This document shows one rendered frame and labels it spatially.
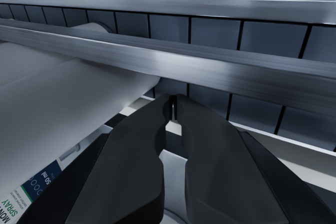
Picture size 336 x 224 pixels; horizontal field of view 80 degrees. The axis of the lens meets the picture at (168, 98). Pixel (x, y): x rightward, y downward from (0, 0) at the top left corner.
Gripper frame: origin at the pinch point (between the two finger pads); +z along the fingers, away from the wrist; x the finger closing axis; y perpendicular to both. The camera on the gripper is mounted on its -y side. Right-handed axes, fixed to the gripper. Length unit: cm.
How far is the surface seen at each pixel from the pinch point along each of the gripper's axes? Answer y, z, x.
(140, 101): 3.7, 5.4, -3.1
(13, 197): 20.1, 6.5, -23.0
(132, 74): -0.2, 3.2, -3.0
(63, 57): -1.2, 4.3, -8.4
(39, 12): -3.0, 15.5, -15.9
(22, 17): -2.2, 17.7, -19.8
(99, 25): -2.5, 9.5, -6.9
